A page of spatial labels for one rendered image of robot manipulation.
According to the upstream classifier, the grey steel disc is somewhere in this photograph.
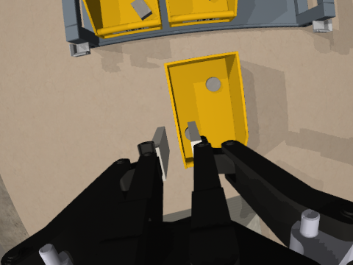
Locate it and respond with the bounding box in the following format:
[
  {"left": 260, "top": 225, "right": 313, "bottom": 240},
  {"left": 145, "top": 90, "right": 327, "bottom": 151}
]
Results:
[
  {"left": 185, "top": 127, "right": 190, "bottom": 140},
  {"left": 206, "top": 77, "right": 221, "bottom": 92}
]

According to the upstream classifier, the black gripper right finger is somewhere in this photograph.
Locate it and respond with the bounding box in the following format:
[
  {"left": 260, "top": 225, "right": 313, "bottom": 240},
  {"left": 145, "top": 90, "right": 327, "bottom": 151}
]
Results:
[{"left": 188, "top": 121, "right": 353, "bottom": 265}]

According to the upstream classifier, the yellow bin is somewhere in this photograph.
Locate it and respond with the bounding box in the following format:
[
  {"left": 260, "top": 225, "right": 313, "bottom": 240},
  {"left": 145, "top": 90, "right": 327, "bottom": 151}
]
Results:
[
  {"left": 164, "top": 52, "right": 249, "bottom": 169},
  {"left": 166, "top": 0, "right": 238, "bottom": 27},
  {"left": 83, "top": 0, "right": 163, "bottom": 39}
]

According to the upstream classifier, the dark grey metal shelf rack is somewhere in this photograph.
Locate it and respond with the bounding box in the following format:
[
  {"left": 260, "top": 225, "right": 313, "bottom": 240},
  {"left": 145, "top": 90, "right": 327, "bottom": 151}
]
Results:
[{"left": 62, "top": 0, "right": 335, "bottom": 57}]

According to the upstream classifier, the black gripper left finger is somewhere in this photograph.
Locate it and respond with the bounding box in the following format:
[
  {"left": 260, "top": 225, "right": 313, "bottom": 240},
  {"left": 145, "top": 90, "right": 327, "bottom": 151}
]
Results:
[{"left": 1, "top": 126, "right": 170, "bottom": 265}]

